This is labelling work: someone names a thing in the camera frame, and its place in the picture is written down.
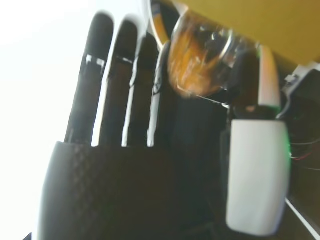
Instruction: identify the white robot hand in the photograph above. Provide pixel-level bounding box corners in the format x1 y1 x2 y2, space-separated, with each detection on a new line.
32 12 292 240

